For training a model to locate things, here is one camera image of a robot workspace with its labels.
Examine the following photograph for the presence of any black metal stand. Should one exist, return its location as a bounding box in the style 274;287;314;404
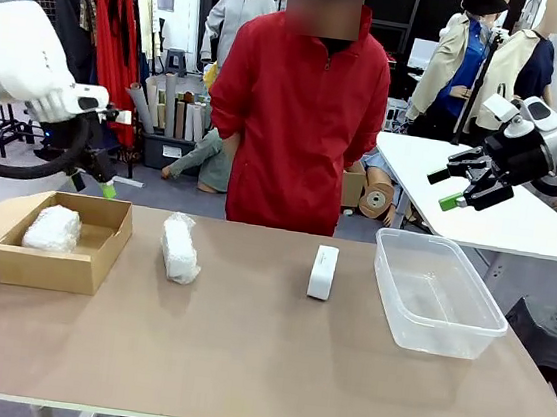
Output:
0;103;39;161

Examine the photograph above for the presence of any tall grey paper roll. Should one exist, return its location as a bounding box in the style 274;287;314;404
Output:
159;72;182;138

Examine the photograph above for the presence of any red hanging dress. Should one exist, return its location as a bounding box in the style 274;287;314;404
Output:
75;0;152;148

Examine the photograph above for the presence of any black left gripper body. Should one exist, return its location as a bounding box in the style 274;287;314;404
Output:
77;144;115;184

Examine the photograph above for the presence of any cream paper roll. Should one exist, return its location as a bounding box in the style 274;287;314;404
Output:
140;76;167;131

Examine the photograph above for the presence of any brown paper roll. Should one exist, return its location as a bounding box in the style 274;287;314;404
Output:
172;99;188;141

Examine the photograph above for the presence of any clear plastic container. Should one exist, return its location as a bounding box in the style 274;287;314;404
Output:
362;226;519;365

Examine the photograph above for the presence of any open brown cardboard box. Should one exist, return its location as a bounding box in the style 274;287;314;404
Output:
0;184;138;301

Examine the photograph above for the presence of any mannequin in beige coat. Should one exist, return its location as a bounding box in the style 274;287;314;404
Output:
403;0;510;146

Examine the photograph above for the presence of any black hanging garment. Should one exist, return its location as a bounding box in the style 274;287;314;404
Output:
45;0;102;88

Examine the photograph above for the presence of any black bucket hat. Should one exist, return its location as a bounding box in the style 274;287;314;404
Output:
462;0;511;19

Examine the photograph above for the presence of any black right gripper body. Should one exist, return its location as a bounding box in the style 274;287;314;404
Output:
482;122;557;190

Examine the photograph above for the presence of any small brown cardboard box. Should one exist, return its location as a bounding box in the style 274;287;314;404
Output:
338;160;370;210

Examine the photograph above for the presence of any slim bubble-wrapped clock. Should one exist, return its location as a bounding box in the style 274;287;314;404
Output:
155;210;208;287

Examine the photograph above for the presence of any white work table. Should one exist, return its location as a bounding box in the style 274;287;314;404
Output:
363;130;557;264

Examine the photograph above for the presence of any leaning grey paper roll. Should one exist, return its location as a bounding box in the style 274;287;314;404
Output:
119;80;161;135

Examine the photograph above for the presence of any large bubble-wrapped clock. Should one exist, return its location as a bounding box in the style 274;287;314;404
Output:
20;200;84;255

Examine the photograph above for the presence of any person in red jacket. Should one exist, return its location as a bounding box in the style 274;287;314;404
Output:
193;0;402;242

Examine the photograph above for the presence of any black plastic stool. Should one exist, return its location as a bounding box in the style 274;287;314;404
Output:
496;294;557;397

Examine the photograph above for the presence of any small grey stool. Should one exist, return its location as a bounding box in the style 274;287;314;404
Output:
162;47;191;78

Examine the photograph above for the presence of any black tripod pole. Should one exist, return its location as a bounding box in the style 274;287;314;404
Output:
450;22;511;150

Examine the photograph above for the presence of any brown cardboard spool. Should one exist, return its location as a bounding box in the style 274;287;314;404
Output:
356;165;399;225

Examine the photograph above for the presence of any grey storage bin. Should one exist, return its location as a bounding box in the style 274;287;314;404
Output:
137;130;205;174

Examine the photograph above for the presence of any black left arm hose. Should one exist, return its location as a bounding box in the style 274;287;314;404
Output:
0;100;94;188

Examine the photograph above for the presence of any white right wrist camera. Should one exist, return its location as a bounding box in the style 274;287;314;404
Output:
479;90;523;124

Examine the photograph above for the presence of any person's right forearm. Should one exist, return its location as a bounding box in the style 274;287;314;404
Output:
217;128;244;159

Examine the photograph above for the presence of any mannequin in cream vest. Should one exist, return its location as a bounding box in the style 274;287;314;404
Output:
472;10;557;145

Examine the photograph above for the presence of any mannequin in green clothes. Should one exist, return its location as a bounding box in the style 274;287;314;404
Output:
159;122;238;197

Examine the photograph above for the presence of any white paper roll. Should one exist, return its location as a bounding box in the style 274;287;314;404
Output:
189;101;209;144
181;101;199;142

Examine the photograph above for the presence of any small white box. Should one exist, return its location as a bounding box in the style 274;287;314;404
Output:
305;243;342;302

